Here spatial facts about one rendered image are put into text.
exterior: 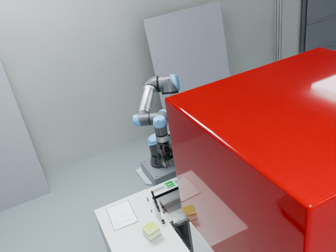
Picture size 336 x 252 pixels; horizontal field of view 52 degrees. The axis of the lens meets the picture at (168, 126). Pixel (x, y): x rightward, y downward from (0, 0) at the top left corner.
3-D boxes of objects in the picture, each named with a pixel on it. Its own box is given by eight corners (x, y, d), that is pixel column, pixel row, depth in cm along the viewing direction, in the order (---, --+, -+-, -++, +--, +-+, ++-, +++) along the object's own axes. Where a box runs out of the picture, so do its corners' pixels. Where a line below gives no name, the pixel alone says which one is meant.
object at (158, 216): (165, 221, 196) (161, 203, 190) (159, 223, 195) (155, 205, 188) (160, 214, 201) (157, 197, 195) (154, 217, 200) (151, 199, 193)
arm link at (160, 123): (166, 113, 203) (164, 120, 196) (169, 129, 208) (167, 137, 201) (153, 114, 204) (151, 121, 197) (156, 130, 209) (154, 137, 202)
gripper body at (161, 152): (163, 163, 207) (160, 146, 202) (157, 156, 214) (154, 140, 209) (174, 158, 210) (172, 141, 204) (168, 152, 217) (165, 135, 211)
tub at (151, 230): (162, 235, 187) (160, 226, 183) (150, 243, 183) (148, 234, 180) (154, 228, 192) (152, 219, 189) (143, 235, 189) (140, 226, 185)
